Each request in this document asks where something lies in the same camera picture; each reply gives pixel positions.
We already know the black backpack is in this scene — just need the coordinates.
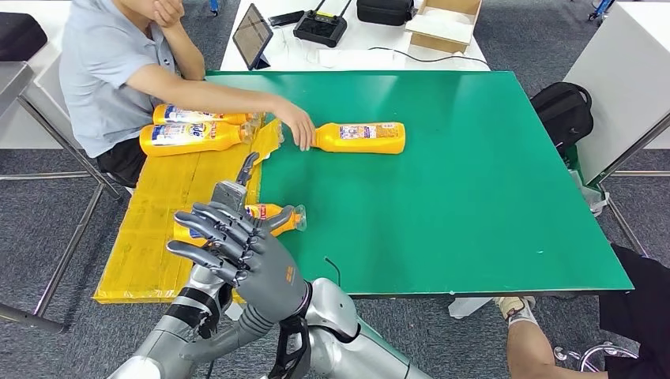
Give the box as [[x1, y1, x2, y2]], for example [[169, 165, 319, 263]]
[[529, 81, 595, 156]]

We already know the person's left hand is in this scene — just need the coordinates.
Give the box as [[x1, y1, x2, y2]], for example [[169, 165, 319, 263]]
[[152, 0, 185, 28]]

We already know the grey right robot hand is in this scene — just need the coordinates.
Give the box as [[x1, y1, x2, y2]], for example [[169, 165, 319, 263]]
[[166, 201, 312, 365]]

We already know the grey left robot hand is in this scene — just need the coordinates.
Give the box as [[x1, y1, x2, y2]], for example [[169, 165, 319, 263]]
[[258, 205, 295, 235]]

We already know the white desk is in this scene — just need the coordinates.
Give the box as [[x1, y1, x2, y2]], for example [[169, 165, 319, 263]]
[[219, 0, 492, 73], [563, 0, 670, 263], [0, 0, 122, 337]]

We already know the person's right hand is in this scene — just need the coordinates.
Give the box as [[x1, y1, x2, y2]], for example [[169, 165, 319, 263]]
[[272, 98, 317, 152]]

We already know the black zip case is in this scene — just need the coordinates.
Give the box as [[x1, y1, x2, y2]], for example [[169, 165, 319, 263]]
[[356, 0, 417, 27]]

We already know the white foam sheet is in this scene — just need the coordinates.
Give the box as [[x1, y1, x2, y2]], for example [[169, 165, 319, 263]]
[[406, 5, 474, 45]]

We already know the yellow taped cardboard board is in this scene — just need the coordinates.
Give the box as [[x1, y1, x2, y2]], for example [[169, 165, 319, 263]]
[[92, 118, 268, 306]]

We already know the black phone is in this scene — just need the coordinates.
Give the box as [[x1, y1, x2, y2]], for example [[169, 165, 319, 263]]
[[267, 9, 306, 28]]

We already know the clear plastic bag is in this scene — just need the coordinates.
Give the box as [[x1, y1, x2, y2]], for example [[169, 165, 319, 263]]
[[569, 168, 611, 218]]

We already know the yellow taped cardboard flap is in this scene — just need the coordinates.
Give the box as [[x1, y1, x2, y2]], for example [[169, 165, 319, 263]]
[[250, 118, 285, 166]]

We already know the person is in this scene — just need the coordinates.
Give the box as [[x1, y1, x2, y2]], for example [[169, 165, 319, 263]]
[[494, 244, 670, 379], [58, 0, 317, 186]]

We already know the orange detergent bottle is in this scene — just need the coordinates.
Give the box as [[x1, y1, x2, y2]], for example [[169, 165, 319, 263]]
[[313, 122, 407, 156], [139, 121, 255, 158], [172, 202, 308, 248], [152, 103, 260, 126]]

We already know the black controller with antennas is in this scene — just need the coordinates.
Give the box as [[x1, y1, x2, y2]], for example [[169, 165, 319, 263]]
[[292, 0, 352, 49]]

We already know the black bag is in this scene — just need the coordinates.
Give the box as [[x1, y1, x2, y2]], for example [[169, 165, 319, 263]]
[[0, 11, 49, 62]]

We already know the chrome chair base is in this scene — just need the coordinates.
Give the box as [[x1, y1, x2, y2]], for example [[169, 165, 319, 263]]
[[553, 341, 641, 375]]

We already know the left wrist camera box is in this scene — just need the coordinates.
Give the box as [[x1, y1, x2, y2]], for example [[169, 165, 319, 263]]
[[210, 152, 262, 213]]

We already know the black cable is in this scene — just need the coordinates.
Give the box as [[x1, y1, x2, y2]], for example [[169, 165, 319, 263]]
[[367, 47, 491, 68]]

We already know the black tablet on stand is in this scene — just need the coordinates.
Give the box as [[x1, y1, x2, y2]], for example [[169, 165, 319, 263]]
[[231, 2, 275, 72]]

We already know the open cardboard box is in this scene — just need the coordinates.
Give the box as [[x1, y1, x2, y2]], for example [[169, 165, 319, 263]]
[[405, 0, 484, 55]]

